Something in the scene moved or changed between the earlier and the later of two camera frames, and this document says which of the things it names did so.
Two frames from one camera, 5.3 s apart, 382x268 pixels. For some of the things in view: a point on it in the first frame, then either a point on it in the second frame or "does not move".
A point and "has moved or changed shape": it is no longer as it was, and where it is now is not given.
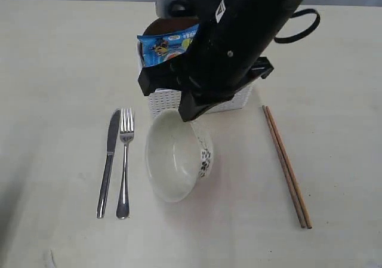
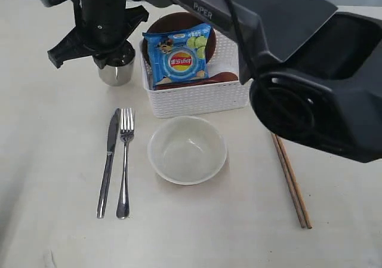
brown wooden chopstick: (299, 215) does not move
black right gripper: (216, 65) -> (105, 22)
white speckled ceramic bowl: (179, 156) has moved or changed shape
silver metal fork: (126, 134) does not move
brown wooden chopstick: (301, 206) does not move
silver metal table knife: (113, 136) does not move
